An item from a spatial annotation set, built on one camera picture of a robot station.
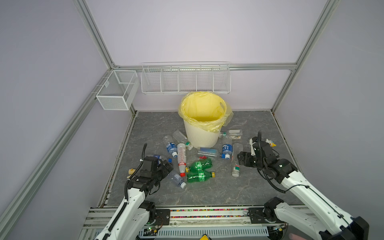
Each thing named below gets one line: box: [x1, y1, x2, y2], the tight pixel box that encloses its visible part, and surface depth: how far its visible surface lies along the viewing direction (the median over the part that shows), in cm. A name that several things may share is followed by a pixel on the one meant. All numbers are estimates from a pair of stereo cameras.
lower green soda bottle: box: [186, 170, 216, 183], surface depth 85 cm
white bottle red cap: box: [177, 142, 187, 177], surface depth 91 cm
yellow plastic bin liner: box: [178, 91, 234, 133], surface depth 91 cm
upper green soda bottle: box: [189, 156, 213, 172], surface depth 88 cm
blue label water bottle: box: [221, 144, 233, 160], surface depth 95 cm
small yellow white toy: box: [265, 138, 277, 147], surface depth 100 cm
